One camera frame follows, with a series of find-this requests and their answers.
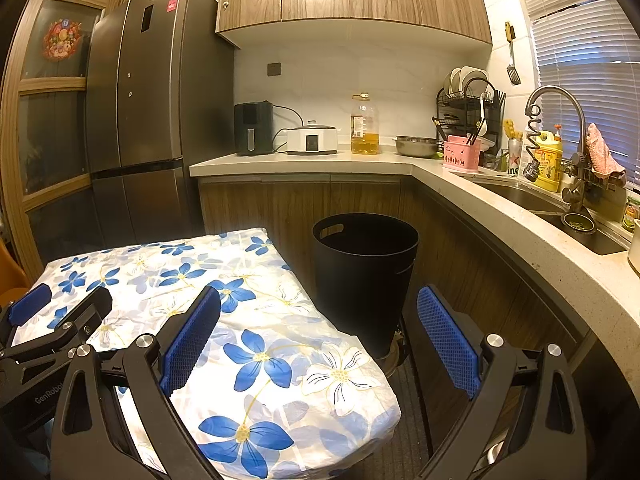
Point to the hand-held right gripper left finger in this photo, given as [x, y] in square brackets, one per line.
[190, 340]

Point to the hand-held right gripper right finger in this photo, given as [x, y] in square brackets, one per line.
[450, 345]

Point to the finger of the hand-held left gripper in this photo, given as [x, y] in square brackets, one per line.
[30, 305]
[87, 309]

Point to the black trash bin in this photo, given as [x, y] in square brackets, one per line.
[365, 270]

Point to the orange wooden chair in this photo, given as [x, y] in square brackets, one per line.
[10, 270]

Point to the brown round stand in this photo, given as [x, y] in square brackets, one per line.
[395, 352]

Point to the steel kitchen sink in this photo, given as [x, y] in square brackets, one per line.
[525, 197]

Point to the wooden glass door cabinet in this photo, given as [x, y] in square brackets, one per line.
[45, 135]

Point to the pink utensil holder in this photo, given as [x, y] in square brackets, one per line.
[460, 156]

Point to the beer can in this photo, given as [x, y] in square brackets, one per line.
[514, 160]

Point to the steel basin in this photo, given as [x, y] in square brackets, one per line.
[415, 147]

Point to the yellow detergent bottle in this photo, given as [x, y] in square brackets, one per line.
[550, 165]

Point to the black air fryer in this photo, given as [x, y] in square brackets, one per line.
[252, 130]

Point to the dark grey refrigerator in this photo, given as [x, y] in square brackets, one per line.
[160, 100]

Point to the yellow brush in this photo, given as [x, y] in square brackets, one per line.
[511, 129]

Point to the cooking oil bottle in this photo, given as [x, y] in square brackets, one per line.
[365, 135]

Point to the white electric cooker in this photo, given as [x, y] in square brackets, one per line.
[312, 141]

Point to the black dish rack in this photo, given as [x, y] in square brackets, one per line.
[455, 110]

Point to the pink dish cloth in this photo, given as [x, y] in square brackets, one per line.
[602, 155]

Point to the steel kitchen faucet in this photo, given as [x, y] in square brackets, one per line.
[577, 115]

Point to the red door decoration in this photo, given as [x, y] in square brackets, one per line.
[62, 40]

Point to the hanging metal spatula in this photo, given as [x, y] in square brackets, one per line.
[513, 75]

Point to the window blinds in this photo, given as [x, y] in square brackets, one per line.
[585, 60]

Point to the dark wall socket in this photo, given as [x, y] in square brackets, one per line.
[273, 69]

